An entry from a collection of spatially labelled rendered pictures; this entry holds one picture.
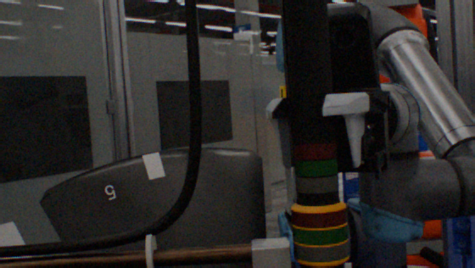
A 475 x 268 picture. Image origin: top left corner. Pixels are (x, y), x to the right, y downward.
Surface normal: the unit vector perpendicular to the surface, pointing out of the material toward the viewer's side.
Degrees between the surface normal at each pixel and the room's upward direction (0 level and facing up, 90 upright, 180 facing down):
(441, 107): 44
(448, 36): 90
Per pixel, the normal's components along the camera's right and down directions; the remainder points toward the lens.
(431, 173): 0.02, -0.61
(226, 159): 0.15, -0.74
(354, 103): 0.76, -0.02
